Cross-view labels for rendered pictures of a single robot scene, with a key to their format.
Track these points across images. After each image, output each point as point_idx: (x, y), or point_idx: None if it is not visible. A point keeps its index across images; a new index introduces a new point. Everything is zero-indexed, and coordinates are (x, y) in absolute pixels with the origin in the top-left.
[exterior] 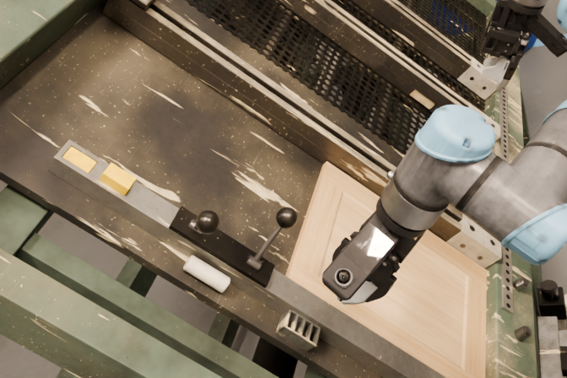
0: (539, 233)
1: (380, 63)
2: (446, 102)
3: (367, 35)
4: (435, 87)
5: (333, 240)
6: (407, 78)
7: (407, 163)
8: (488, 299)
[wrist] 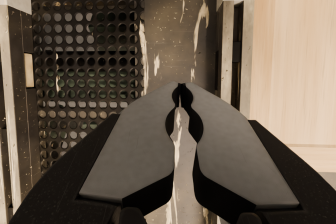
0: None
1: (29, 142)
2: (14, 42)
3: (13, 182)
4: (6, 67)
5: (334, 141)
6: (22, 105)
7: None
8: None
